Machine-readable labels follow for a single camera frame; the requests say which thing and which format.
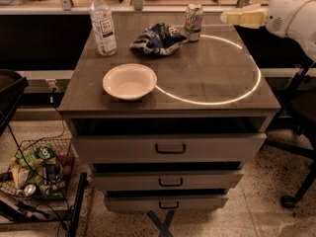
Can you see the blue tape cross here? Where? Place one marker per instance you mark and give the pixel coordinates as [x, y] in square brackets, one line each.
[163, 226]

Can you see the grey drawer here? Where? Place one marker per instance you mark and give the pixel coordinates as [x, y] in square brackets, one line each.
[168, 148]
[163, 181]
[118, 204]

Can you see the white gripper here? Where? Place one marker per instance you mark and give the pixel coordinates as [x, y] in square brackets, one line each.
[281, 16]

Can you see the crumpled blue chip bag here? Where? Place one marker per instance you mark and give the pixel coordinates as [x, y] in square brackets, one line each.
[160, 39]

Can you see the black office chair base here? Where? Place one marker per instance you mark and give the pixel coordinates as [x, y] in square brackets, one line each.
[302, 108]

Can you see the black bin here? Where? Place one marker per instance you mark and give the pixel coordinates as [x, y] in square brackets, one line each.
[12, 86]

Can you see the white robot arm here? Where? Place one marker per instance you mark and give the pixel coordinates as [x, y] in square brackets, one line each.
[293, 19]

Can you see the clear plastic water bottle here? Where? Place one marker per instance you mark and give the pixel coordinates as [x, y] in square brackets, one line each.
[103, 27]

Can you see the bottom grey drawer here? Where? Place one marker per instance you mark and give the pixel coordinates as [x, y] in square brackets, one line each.
[118, 204]

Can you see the green snack bag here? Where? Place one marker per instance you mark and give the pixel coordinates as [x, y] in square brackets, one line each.
[35, 162]

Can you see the grey drawer cabinet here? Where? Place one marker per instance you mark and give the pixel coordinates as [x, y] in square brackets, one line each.
[212, 86]

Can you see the wire basket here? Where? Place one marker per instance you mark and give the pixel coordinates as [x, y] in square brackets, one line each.
[57, 178]

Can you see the black stand leg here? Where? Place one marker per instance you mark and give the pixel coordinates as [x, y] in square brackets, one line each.
[77, 205]

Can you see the top grey drawer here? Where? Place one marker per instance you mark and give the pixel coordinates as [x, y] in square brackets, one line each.
[168, 148]

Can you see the middle grey drawer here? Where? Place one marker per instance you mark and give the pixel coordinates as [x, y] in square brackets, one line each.
[163, 181]

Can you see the silver can in basket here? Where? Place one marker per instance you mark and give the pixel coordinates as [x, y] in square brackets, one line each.
[30, 190]

